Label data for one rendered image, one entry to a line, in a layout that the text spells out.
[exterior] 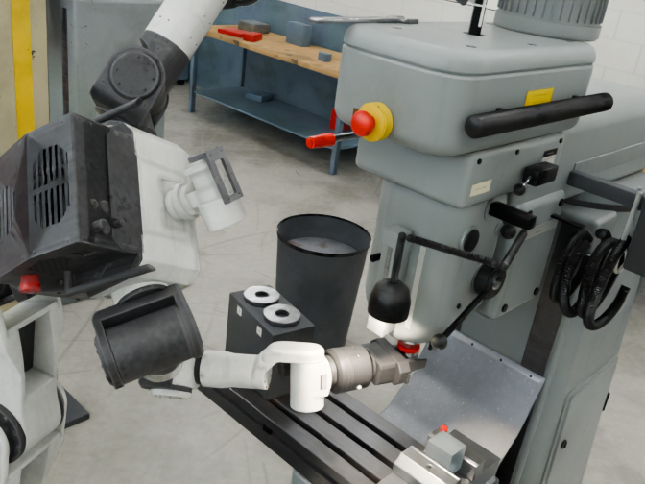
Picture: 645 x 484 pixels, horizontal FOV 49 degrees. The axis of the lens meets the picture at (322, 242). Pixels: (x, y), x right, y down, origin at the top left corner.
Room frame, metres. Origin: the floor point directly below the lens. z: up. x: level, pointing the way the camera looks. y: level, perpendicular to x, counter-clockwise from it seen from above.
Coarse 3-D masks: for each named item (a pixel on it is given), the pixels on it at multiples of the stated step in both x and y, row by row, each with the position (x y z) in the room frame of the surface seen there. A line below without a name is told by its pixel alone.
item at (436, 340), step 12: (480, 276) 1.20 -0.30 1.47; (492, 276) 1.20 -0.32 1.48; (504, 276) 1.23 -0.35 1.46; (480, 288) 1.20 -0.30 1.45; (492, 288) 1.21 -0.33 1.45; (480, 300) 1.18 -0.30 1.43; (468, 312) 1.15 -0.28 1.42; (456, 324) 1.13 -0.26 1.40; (444, 336) 1.10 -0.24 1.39; (444, 348) 1.09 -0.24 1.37
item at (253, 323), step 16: (256, 288) 1.60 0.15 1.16; (272, 288) 1.61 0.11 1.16; (240, 304) 1.54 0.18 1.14; (256, 304) 1.53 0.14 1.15; (272, 304) 1.54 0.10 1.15; (288, 304) 1.57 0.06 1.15; (240, 320) 1.53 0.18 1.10; (256, 320) 1.47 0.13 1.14; (272, 320) 1.46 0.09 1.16; (288, 320) 1.47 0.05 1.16; (304, 320) 1.50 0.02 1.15; (240, 336) 1.53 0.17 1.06; (256, 336) 1.47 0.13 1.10; (272, 336) 1.42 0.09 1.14; (288, 336) 1.44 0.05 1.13; (304, 336) 1.47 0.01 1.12; (240, 352) 1.52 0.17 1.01; (256, 352) 1.46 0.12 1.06; (272, 368) 1.42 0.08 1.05; (272, 384) 1.42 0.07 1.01; (288, 384) 1.45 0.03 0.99
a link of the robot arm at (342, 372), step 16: (336, 352) 1.17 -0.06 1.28; (288, 368) 1.17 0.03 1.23; (304, 368) 1.12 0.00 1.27; (320, 368) 1.13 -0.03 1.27; (336, 368) 1.15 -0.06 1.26; (352, 368) 1.15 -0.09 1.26; (304, 384) 1.11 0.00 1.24; (320, 384) 1.12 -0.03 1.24; (336, 384) 1.14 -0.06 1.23; (352, 384) 1.15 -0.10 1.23; (304, 400) 1.11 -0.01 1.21; (320, 400) 1.12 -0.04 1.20
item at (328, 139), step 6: (312, 138) 1.13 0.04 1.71; (318, 138) 1.14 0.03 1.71; (324, 138) 1.14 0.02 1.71; (330, 138) 1.15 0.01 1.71; (336, 138) 1.17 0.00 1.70; (342, 138) 1.18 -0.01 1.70; (348, 138) 1.20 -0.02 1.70; (354, 138) 1.21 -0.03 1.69; (306, 144) 1.13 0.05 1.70; (312, 144) 1.13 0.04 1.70; (318, 144) 1.13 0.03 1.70; (324, 144) 1.14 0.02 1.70; (330, 144) 1.15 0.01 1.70
